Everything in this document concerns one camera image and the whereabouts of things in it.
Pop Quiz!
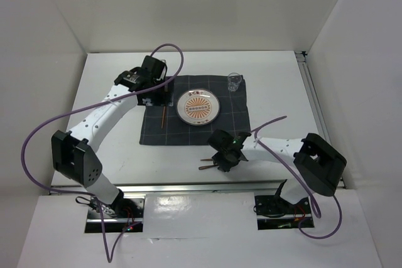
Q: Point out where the copper fork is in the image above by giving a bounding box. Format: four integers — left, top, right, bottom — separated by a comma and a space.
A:
161, 105, 168, 129

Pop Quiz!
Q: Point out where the dark grey checked cloth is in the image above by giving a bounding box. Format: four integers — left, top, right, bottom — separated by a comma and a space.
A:
139, 75, 251, 146

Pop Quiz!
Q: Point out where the orange sunburst plate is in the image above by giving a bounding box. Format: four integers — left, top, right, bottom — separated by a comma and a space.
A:
176, 88, 220, 126

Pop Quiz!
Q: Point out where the clear drinking glass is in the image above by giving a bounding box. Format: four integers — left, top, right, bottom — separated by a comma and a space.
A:
227, 73, 242, 92

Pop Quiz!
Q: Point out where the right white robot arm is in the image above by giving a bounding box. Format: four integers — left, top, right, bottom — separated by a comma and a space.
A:
207, 129, 347, 213

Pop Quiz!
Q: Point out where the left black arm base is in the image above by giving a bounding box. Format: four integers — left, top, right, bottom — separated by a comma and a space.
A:
75, 196, 145, 233

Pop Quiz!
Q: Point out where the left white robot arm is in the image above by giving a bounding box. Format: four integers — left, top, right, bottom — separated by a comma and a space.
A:
51, 56, 171, 217

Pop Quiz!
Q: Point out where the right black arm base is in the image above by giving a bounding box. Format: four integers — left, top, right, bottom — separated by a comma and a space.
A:
253, 195, 315, 230

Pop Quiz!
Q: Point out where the copper spoon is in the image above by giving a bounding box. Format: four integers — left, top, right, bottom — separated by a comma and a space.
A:
198, 164, 218, 171

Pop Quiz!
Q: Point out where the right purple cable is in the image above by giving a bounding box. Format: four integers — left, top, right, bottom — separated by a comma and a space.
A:
251, 115, 343, 240

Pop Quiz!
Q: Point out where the purple cable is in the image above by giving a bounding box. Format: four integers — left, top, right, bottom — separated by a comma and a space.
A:
251, 115, 343, 240
20, 43, 185, 264

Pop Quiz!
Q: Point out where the front aluminium rail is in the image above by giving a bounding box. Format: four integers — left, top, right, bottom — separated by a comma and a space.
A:
48, 177, 345, 196

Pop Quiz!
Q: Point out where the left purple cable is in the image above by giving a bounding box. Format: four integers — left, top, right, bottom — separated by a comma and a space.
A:
20, 43, 185, 264

